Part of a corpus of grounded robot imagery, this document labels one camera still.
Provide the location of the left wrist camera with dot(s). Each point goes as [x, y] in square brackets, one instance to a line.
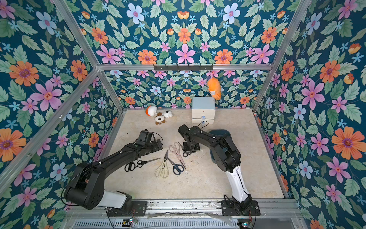
[144, 138]

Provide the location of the teal plastic storage box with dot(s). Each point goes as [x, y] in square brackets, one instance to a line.
[221, 133]

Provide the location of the white brown plush dog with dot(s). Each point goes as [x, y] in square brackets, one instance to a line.
[161, 117]

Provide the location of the cream kitchen scissors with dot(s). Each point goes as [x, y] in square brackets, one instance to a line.
[162, 170]

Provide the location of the small black scissors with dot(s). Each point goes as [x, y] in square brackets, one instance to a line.
[184, 154]

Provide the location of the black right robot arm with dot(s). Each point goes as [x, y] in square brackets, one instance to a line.
[225, 155]

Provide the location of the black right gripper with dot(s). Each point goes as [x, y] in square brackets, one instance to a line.
[190, 146]

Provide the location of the white mini drawer cabinet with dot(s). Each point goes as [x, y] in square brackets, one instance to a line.
[203, 106]

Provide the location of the black scissors pointing right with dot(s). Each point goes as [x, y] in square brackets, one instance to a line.
[140, 163]

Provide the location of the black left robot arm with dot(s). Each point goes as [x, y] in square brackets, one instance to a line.
[86, 188]

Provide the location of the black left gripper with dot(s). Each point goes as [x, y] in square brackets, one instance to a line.
[156, 147]

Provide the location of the pink kitchen scissors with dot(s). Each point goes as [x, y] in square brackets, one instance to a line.
[175, 148]

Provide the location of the black hook rail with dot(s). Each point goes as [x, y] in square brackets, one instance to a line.
[188, 67]

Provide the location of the orange plush toy hanging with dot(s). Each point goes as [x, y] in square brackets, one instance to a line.
[214, 88]

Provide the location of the black scissors leftmost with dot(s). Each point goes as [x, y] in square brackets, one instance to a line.
[130, 167]

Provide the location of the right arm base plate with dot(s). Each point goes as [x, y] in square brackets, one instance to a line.
[233, 208]

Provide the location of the metal front rail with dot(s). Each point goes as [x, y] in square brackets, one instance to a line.
[267, 213]

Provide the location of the blue handled scissors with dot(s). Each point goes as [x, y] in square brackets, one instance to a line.
[178, 169]

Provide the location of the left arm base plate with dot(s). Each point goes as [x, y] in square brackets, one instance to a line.
[131, 208]

